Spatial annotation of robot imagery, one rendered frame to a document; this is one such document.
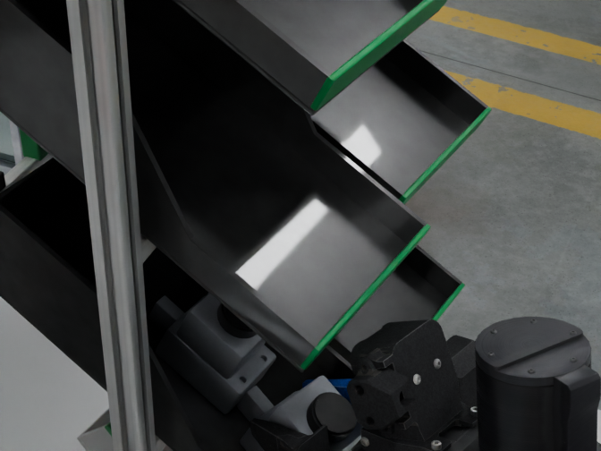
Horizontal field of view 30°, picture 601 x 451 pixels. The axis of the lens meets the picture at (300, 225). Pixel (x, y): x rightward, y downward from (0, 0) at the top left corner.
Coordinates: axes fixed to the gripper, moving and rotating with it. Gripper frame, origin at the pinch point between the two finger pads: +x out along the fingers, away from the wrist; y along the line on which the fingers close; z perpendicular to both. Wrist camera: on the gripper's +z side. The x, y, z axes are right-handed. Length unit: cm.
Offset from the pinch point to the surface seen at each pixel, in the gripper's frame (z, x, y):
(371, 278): 9.4, -2.8, -2.9
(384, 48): 25.0, -8.2, 1.0
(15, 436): -27, 54, -9
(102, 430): -2.0, 14.0, 6.4
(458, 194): -85, 122, -193
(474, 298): -94, 96, -159
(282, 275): 11.3, -0.4, 2.0
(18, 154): -11, 87, -38
